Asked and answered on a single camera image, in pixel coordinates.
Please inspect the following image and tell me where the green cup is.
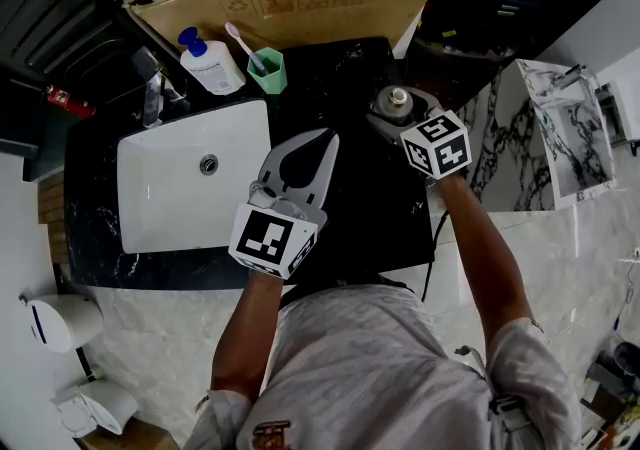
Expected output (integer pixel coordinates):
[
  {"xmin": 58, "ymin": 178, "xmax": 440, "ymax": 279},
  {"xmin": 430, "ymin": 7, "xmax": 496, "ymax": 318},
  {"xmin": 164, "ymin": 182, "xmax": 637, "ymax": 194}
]
[{"xmin": 246, "ymin": 46, "xmax": 289, "ymax": 95}]

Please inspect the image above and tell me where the black cable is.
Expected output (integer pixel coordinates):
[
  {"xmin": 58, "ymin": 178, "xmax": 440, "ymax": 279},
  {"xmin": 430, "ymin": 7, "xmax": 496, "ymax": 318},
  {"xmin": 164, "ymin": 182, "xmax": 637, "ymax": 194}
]
[{"xmin": 419, "ymin": 210, "xmax": 450, "ymax": 304}]

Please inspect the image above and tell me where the white pump bottle blue top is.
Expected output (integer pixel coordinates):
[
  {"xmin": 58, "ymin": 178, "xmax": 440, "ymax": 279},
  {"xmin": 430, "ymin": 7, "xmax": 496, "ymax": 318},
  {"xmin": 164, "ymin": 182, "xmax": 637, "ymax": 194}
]
[{"xmin": 177, "ymin": 26, "xmax": 247, "ymax": 97}]

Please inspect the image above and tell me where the white black marble panel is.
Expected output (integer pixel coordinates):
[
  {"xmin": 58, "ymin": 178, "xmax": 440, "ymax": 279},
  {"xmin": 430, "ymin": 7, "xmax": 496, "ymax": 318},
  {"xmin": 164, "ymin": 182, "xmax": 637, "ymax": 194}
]
[{"xmin": 457, "ymin": 58, "xmax": 617, "ymax": 213}]

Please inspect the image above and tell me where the black marble sink counter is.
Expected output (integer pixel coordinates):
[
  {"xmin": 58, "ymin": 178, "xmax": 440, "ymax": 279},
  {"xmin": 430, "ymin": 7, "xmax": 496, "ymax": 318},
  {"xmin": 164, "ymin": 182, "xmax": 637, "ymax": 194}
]
[{"xmin": 63, "ymin": 36, "xmax": 436, "ymax": 292}]

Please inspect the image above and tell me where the person's right forearm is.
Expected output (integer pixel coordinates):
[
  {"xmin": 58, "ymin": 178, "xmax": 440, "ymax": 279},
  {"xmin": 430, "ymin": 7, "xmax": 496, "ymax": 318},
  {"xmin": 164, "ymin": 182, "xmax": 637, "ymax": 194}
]
[{"xmin": 433, "ymin": 171, "xmax": 534, "ymax": 342}]

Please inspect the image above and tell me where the chrome faucet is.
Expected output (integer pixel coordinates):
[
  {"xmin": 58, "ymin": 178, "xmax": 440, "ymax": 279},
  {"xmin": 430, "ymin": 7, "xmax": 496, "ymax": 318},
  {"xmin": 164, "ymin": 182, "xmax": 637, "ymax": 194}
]
[{"xmin": 131, "ymin": 45, "xmax": 191, "ymax": 129}]

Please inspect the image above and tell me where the white wall dispenser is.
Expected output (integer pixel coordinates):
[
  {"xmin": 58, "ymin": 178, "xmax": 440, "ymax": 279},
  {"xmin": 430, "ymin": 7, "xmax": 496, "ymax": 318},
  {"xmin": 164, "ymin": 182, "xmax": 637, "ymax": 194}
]
[{"xmin": 18, "ymin": 292, "xmax": 105, "ymax": 355}]

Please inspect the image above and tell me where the white sink basin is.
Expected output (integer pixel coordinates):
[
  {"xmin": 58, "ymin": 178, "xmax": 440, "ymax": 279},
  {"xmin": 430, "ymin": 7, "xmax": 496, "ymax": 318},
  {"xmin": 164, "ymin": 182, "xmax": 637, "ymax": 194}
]
[{"xmin": 116, "ymin": 98, "xmax": 273, "ymax": 256}]

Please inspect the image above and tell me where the person's left forearm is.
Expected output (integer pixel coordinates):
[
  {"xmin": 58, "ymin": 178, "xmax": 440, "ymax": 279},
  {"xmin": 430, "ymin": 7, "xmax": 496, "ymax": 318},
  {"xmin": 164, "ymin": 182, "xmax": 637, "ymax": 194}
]
[{"xmin": 209, "ymin": 269, "xmax": 286, "ymax": 403}]

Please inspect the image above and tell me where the black panelled cabinet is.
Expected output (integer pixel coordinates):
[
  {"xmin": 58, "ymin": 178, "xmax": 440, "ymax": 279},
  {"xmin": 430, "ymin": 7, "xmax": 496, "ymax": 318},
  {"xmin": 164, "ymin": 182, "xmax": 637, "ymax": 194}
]
[{"xmin": 0, "ymin": 0, "xmax": 132, "ymax": 89}]

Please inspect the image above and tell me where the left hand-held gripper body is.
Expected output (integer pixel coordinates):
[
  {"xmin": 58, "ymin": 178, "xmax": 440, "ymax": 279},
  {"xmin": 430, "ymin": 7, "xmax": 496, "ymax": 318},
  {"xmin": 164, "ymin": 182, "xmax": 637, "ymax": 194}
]
[{"xmin": 228, "ymin": 179, "xmax": 329, "ymax": 282}]

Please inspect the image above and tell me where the red fire extinguisher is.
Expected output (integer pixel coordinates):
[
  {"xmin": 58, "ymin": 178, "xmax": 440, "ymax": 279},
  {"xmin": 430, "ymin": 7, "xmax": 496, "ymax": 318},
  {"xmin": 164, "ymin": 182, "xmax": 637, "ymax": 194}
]
[{"xmin": 45, "ymin": 84, "xmax": 97, "ymax": 120}]

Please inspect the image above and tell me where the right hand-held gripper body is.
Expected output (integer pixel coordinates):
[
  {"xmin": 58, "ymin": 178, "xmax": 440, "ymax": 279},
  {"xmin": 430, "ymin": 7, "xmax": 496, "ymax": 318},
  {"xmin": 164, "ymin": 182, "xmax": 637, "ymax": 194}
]
[{"xmin": 398, "ymin": 106, "xmax": 473, "ymax": 185}]

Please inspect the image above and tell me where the grey strap with buckle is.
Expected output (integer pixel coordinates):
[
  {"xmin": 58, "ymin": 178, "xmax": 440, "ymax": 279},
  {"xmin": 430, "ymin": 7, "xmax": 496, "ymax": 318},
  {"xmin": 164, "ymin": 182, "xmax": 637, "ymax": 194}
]
[{"xmin": 453, "ymin": 344, "xmax": 534, "ymax": 439}]

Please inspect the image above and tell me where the person's patterned white shirt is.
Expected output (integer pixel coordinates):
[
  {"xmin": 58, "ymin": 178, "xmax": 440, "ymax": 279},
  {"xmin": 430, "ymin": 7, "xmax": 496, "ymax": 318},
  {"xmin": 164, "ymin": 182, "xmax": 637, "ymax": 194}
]
[{"xmin": 181, "ymin": 283, "xmax": 584, "ymax": 450}]

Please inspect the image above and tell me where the grey bottle with gold cap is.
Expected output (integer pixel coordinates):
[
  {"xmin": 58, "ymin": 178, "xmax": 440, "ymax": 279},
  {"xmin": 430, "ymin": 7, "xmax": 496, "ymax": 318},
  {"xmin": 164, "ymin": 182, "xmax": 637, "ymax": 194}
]
[{"xmin": 372, "ymin": 85, "xmax": 416, "ymax": 125}]

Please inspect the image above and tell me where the pink toothbrush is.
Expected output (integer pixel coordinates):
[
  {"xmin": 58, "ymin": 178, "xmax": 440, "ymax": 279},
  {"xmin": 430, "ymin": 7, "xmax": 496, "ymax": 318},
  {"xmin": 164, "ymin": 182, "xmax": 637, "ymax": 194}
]
[{"xmin": 224, "ymin": 21, "xmax": 269, "ymax": 77}]

